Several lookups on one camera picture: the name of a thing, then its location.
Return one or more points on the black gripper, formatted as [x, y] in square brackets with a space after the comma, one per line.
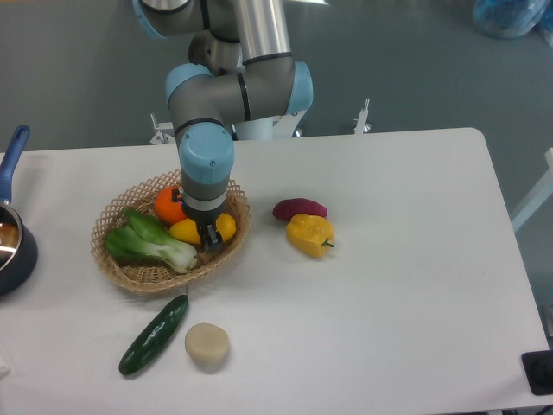
[203, 205]

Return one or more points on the yellow mango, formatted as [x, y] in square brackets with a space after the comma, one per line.
[186, 230]

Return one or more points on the green cucumber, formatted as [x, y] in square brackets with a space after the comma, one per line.
[154, 338]

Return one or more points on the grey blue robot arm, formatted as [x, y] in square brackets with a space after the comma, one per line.
[240, 69]

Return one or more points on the woven wicker basket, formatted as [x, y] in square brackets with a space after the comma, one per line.
[151, 275]

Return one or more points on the orange fruit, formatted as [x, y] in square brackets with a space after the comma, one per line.
[168, 205]

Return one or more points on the green bok choy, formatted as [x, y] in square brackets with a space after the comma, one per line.
[144, 237]

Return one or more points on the purple sweet potato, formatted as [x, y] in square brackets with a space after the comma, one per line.
[286, 209]

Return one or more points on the yellow bell pepper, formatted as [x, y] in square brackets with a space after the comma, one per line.
[311, 234]

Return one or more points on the dark blue saucepan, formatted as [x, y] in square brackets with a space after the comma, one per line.
[19, 252]

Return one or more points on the black device at edge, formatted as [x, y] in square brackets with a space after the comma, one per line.
[538, 371]

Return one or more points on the blue plastic bag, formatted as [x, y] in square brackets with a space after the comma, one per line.
[513, 19]

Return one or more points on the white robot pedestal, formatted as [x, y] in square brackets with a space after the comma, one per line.
[286, 126]

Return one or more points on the white frame at right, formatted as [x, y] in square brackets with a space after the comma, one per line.
[535, 198]

